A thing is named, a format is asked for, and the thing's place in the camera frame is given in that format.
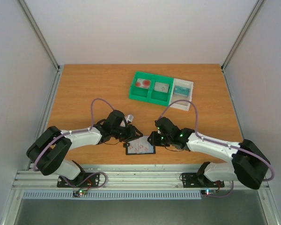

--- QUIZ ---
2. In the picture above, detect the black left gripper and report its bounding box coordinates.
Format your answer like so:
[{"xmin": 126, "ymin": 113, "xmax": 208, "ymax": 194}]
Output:
[{"xmin": 112, "ymin": 125, "xmax": 143, "ymax": 143}]

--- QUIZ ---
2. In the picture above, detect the grey white card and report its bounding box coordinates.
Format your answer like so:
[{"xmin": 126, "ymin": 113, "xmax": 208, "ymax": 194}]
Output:
[{"xmin": 127, "ymin": 136, "xmax": 154, "ymax": 154}]

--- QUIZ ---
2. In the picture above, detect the black leather card holder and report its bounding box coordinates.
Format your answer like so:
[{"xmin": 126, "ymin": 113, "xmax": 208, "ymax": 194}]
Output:
[{"xmin": 123, "ymin": 136, "xmax": 156, "ymax": 155}]

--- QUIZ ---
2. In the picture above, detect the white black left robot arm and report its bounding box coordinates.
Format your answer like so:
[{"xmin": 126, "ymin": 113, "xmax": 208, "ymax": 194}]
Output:
[{"xmin": 26, "ymin": 110, "xmax": 143, "ymax": 187}]

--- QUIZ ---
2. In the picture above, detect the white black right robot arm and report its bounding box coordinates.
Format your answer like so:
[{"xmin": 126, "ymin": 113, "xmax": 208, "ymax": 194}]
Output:
[{"xmin": 148, "ymin": 117, "xmax": 270, "ymax": 190}]

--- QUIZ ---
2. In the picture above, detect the red dotted card in bin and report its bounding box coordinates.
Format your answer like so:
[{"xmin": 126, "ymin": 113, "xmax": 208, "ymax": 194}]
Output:
[{"xmin": 135, "ymin": 78, "xmax": 151, "ymax": 89}]

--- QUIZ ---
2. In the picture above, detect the grey card in bin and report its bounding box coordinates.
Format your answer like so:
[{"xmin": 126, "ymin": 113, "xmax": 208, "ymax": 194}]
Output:
[{"xmin": 154, "ymin": 82, "xmax": 170, "ymax": 93}]

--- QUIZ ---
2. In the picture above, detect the teal card in bin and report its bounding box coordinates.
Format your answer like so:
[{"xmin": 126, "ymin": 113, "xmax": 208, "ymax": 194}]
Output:
[{"xmin": 173, "ymin": 85, "xmax": 190, "ymax": 97}]

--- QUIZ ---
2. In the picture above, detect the green left bin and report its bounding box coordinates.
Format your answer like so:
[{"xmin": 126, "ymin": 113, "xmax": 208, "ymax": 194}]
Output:
[{"xmin": 129, "ymin": 71, "xmax": 154, "ymax": 102}]

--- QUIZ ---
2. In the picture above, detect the green bin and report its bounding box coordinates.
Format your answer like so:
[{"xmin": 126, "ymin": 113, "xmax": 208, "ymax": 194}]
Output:
[
  {"xmin": 149, "ymin": 75, "xmax": 174, "ymax": 106},
  {"xmin": 129, "ymin": 71, "xmax": 154, "ymax": 102}
]

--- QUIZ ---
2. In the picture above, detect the green middle bin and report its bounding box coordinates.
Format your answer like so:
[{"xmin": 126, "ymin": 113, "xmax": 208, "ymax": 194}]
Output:
[{"xmin": 149, "ymin": 75, "xmax": 174, "ymax": 106}]

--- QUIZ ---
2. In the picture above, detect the white right bin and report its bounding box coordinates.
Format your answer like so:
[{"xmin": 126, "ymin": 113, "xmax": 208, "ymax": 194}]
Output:
[{"xmin": 169, "ymin": 78, "xmax": 194, "ymax": 111}]

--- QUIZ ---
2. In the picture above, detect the right controller board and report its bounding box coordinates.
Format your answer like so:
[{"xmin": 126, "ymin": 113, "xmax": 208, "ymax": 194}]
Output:
[{"xmin": 201, "ymin": 189, "xmax": 219, "ymax": 196}]

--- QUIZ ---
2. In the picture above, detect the controller board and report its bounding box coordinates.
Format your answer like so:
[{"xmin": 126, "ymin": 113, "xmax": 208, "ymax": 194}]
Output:
[
  {"xmin": 73, "ymin": 189, "xmax": 88, "ymax": 197},
  {"xmin": 201, "ymin": 189, "xmax": 219, "ymax": 196}
]

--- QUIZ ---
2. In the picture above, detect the left controller board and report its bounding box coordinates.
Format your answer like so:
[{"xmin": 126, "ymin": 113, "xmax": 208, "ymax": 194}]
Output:
[{"xmin": 73, "ymin": 189, "xmax": 88, "ymax": 197}]

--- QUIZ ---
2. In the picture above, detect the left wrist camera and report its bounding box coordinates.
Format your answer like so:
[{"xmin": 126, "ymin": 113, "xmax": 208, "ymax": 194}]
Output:
[{"xmin": 123, "ymin": 114, "xmax": 134, "ymax": 127}]

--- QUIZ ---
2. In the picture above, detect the aluminium frame rail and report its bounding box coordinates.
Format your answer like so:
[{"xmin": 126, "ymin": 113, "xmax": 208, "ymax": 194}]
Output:
[{"xmin": 11, "ymin": 164, "xmax": 270, "ymax": 190}]

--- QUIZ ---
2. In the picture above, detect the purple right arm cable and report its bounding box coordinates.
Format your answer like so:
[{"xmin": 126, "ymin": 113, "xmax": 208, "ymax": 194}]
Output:
[{"xmin": 158, "ymin": 99, "xmax": 274, "ymax": 197}]

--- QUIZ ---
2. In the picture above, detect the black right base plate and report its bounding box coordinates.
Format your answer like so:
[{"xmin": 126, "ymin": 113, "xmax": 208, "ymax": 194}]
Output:
[{"xmin": 179, "ymin": 172, "xmax": 225, "ymax": 188}]

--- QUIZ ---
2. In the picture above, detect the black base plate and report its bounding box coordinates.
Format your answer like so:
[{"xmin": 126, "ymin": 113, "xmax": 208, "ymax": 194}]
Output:
[
  {"xmin": 57, "ymin": 172, "xmax": 100, "ymax": 188},
  {"xmin": 179, "ymin": 172, "xmax": 225, "ymax": 188}
]

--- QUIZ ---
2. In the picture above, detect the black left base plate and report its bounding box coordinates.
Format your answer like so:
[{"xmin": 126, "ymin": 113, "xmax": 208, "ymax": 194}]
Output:
[{"xmin": 57, "ymin": 172, "xmax": 100, "ymax": 188}]

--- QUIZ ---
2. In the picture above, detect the grey slotted cable duct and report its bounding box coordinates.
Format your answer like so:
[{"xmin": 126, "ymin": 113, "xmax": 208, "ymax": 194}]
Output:
[{"xmin": 22, "ymin": 190, "xmax": 201, "ymax": 200}]

